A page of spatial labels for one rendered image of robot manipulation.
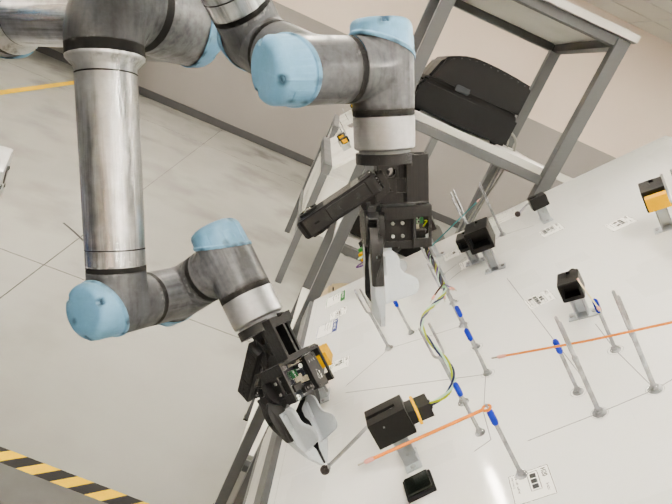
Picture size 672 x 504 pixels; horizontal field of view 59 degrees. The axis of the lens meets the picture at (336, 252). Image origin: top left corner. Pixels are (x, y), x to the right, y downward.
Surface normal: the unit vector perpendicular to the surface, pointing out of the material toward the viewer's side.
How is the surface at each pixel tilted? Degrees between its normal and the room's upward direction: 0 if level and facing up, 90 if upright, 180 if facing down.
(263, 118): 90
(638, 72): 90
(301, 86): 100
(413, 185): 84
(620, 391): 51
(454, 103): 90
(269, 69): 109
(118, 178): 68
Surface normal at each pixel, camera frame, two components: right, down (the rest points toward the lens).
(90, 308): -0.45, 0.10
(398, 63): 0.54, 0.18
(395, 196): 0.06, 0.24
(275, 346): -0.69, 0.28
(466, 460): -0.46, -0.85
